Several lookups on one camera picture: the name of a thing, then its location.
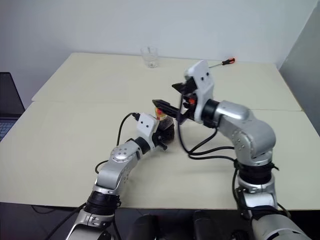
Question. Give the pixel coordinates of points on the clear bottle with dark drink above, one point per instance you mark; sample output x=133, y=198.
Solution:
x=167, y=123

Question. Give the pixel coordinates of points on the black laptop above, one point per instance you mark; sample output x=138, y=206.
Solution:
x=8, y=100

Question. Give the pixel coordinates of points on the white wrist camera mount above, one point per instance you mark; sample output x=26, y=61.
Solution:
x=146, y=127
x=203, y=75

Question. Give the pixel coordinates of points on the clear glass tumbler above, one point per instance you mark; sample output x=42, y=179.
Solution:
x=150, y=57

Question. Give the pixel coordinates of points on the dark rounded shape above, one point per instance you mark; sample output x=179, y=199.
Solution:
x=146, y=228
x=207, y=227

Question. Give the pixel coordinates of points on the orange and black screwdriver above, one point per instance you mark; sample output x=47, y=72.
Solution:
x=226, y=61

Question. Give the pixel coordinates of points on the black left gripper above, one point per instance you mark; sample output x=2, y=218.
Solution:
x=159, y=141

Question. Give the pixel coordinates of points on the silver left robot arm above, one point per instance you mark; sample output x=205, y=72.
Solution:
x=117, y=170

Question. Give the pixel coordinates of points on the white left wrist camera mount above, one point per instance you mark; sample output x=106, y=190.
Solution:
x=146, y=127

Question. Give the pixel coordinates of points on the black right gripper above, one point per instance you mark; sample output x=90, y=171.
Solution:
x=189, y=107

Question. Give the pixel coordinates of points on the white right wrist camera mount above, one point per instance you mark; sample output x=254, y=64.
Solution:
x=203, y=75

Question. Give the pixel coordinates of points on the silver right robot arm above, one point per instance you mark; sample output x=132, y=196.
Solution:
x=250, y=135

